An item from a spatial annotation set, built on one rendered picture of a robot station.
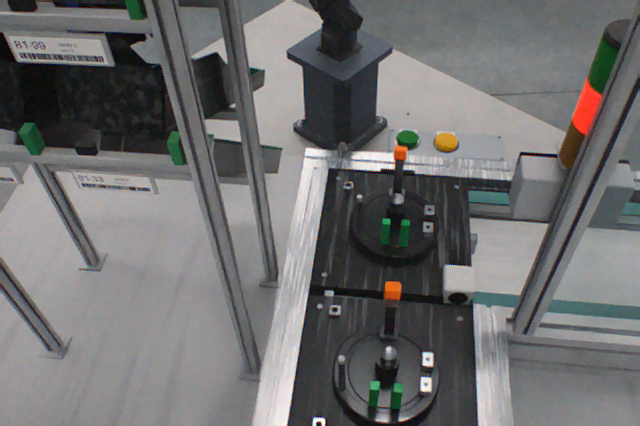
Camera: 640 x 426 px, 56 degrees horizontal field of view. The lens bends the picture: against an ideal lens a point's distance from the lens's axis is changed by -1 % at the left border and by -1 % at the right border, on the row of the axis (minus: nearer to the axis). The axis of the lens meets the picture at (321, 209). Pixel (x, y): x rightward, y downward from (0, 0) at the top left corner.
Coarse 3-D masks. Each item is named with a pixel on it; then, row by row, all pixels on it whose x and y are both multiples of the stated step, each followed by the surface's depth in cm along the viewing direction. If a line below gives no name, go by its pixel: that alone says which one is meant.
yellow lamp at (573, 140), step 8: (568, 128) 62; (568, 136) 62; (576, 136) 61; (584, 136) 60; (568, 144) 63; (576, 144) 61; (560, 152) 65; (568, 152) 63; (576, 152) 62; (568, 160) 63
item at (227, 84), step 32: (64, 64) 61; (128, 64) 75; (160, 64) 82; (192, 64) 64; (224, 64) 72; (64, 96) 63; (96, 96) 62; (128, 96) 61; (160, 96) 60; (224, 96) 74; (96, 128) 63; (128, 128) 62; (160, 128) 61
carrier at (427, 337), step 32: (320, 320) 86; (352, 320) 86; (416, 320) 85; (448, 320) 85; (320, 352) 83; (352, 352) 81; (384, 352) 74; (416, 352) 80; (448, 352) 82; (320, 384) 80; (352, 384) 77; (384, 384) 77; (416, 384) 77; (448, 384) 79; (288, 416) 77; (320, 416) 77; (352, 416) 76; (384, 416) 75; (416, 416) 75; (448, 416) 76
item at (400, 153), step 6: (396, 150) 93; (402, 150) 93; (396, 156) 94; (402, 156) 93; (396, 162) 92; (402, 162) 92; (396, 168) 95; (402, 168) 95; (396, 174) 95; (402, 174) 95; (396, 180) 96; (402, 180) 96; (396, 186) 96; (396, 192) 97
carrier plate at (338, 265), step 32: (352, 192) 102; (416, 192) 101; (448, 192) 101; (320, 224) 97; (448, 224) 97; (320, 256) 93; (352, 256) 93; (448, 256) 93; (320, 288) 90; (352, 288) 89; (384, 288) 89; (416, 288) 89
